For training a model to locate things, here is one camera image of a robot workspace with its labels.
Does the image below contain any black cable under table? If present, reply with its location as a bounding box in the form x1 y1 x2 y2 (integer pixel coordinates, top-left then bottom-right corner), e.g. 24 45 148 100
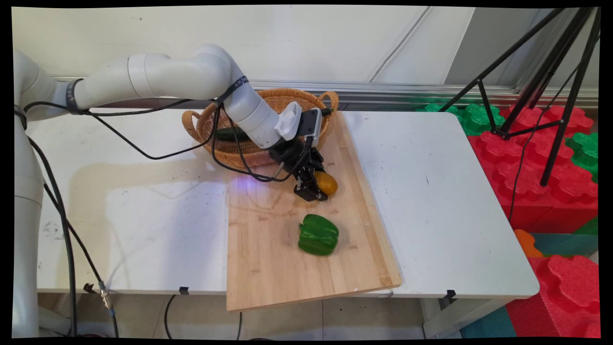
164 294 177 339

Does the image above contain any bamboo cutting board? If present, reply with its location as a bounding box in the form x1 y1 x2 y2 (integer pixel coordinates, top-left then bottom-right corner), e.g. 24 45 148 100
226 111 402 312

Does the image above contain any thick black base cable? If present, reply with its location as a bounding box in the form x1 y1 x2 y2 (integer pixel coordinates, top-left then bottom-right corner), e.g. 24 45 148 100
26 137 78 338

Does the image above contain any thin black tripod cable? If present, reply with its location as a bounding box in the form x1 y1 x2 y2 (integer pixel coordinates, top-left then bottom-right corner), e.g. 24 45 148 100
508 62 581 224

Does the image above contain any black camera tripod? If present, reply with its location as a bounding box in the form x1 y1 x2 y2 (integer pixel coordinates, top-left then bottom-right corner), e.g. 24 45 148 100
438 7 601 187

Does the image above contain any thin base cable with connector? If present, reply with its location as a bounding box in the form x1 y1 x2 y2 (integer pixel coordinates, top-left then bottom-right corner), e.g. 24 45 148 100
43 183 120 338

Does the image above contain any teal foam mat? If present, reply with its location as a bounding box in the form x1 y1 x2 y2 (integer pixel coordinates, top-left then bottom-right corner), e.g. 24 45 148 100
531 232 599 258

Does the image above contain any green bell pepper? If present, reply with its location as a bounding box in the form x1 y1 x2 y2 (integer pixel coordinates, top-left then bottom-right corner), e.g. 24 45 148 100
297 214 340 257

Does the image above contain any orange foam piece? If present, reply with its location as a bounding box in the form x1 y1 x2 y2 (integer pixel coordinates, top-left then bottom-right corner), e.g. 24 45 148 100
514 229 545 259

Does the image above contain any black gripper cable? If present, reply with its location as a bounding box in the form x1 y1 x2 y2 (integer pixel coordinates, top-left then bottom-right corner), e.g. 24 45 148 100
211 105 312 184

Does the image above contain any black arm cable long loop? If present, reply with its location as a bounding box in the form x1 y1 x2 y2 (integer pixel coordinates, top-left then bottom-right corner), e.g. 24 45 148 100
23 98 222 161

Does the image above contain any red foam block on floor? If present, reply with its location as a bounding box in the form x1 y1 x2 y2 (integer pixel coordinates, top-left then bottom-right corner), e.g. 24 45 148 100
505 254 602 339

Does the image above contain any yellow-brown mango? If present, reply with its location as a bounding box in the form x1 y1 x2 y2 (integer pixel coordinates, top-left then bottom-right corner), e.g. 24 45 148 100
314 171 339 196

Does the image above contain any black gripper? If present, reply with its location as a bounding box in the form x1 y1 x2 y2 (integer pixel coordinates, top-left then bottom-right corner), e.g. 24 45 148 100
268 136 329 202

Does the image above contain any aluminium wall rail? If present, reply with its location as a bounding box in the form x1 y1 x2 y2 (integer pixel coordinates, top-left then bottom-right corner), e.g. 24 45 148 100
52 76 599 109

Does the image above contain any large red foam block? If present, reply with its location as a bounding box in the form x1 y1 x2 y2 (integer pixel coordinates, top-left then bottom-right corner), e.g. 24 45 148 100
466 105 599 234

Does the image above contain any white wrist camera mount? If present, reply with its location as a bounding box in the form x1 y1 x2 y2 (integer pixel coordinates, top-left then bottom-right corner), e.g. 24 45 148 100
275 101 303 141

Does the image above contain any green foam block flat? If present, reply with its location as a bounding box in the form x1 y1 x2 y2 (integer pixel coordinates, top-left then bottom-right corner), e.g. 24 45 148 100
416 103 506 137

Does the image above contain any green foam block thick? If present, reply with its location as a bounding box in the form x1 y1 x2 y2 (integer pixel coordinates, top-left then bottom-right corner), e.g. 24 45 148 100
564 131 599 184

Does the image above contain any woven wicker basket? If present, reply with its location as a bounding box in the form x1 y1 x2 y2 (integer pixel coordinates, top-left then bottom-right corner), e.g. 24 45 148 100
182 88 340 169

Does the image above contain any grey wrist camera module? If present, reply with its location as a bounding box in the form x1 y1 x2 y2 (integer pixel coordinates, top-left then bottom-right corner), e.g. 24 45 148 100
299 107 323 147

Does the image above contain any white table leg frame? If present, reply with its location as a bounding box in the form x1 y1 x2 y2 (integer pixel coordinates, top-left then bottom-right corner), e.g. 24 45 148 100
420 296 515 339

